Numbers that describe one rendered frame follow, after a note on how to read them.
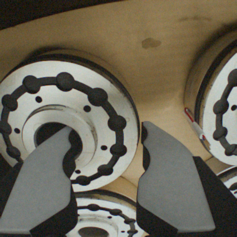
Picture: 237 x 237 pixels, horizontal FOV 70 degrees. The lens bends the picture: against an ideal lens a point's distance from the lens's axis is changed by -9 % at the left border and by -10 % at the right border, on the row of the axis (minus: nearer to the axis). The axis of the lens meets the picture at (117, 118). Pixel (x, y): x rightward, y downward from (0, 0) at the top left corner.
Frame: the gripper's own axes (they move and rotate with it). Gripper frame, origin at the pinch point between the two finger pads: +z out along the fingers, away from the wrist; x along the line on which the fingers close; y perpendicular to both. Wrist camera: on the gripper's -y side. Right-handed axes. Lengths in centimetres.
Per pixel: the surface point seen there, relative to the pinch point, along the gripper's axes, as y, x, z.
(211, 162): 5.3, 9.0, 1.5
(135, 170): 6.1, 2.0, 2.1
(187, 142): 3.2, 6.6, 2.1
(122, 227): 10.7, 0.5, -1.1
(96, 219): 8.8, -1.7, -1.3
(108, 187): 6.2, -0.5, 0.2
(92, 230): 12.5, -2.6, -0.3
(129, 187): 7.4, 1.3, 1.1
